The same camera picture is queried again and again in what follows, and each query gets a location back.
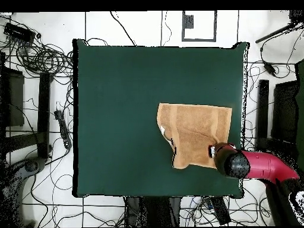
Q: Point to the black power adapter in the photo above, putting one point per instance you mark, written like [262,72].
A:
[269,68]

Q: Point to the black tripod leg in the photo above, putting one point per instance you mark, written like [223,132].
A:
[273,34]

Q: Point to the black power strip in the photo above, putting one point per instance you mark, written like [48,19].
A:
[63,128]
[222,211]

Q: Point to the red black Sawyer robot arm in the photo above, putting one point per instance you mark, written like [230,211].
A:
[266,166]

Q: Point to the tan terry towel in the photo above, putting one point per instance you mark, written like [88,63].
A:
[197,128]

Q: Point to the black flat panel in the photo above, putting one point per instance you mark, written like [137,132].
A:
[14,97]
[285,111]

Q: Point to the black stand base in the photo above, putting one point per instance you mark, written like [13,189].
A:
[32,165]

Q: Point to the black electronics box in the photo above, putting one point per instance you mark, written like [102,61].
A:
[19,32]

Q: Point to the long black bar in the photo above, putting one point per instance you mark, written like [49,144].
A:
[44,114]
[262,114]

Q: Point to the dark green table cloth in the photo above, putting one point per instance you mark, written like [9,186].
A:
[106,95]

